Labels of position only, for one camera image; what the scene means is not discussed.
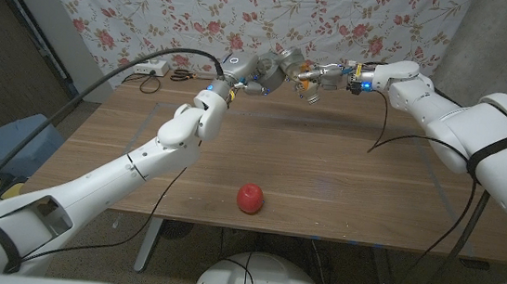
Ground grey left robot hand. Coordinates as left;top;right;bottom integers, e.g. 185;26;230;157
210;47;275;104

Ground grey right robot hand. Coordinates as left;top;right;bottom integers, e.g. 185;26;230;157
295;57;378;97

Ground plastic bottle with yellow label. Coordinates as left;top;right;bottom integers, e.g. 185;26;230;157
292;59;326;107

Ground white power adapter box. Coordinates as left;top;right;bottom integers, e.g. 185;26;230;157
130;57;172;79

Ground red apple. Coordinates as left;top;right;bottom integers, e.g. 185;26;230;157
235;182;267;216

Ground black round floor fan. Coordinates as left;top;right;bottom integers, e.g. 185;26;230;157
160;219;195;242

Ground white table leg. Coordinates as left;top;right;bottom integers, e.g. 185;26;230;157
368;246;401;284
133;216;164;277

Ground white robot torso base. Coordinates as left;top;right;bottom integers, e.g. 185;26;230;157
192;246;331;284

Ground blue padded stool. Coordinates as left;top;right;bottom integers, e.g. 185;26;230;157
0;110;69;183

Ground black handled scissors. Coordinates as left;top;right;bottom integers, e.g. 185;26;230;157
169;67;205;85

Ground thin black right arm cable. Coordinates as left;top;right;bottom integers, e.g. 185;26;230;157
354;88;487;284

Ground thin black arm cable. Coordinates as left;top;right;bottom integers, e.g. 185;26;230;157
354;88;487;284
18;151;189;277

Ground black power strip cord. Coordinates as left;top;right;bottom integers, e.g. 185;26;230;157
121;71;163;96

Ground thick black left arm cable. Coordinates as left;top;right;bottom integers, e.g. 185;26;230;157
0;30;228;251

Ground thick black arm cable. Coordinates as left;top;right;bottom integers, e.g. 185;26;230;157
397;64;503;284
0;30;228;251

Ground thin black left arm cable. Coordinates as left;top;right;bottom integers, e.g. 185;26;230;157
18;151;189;277

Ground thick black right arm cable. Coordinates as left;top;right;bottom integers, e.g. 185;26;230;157
397;64;503;284

